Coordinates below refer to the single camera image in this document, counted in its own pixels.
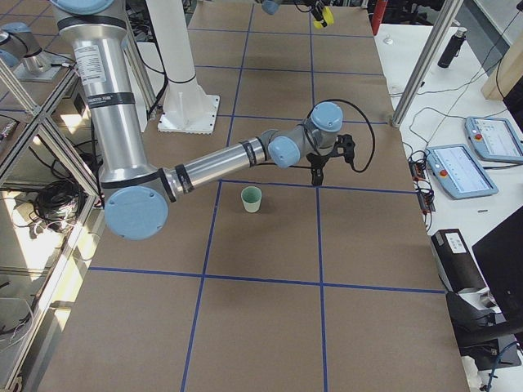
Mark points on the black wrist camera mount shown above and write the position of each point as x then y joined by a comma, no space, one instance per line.
344,147

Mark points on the yellow plastic cup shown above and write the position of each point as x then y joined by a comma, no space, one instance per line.
322,18

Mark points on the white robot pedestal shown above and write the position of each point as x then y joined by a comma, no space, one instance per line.
186,106

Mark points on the black box with label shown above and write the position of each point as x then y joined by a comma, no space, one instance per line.
457,269

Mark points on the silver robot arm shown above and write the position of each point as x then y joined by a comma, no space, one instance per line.
136,192
270,7

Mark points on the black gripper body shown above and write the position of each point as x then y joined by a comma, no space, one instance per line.
318,160
317,4

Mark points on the green plastic cup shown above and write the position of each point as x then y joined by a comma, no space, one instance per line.
251,197

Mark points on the aluminium frame post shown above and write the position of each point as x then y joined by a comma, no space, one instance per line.
434,40

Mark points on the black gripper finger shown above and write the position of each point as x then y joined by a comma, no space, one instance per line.
319,177
314,176

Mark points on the far blue teach pendant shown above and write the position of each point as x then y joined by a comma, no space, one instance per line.
494,139

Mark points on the near blue teach pendant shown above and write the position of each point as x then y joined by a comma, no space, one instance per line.
459,172

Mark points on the black computer monitor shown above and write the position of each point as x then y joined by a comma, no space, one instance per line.
499,256

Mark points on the black water bottle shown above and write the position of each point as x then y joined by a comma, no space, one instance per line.
452,48

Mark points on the blue teach pendant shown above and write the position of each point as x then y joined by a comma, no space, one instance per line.
459,172
494,139

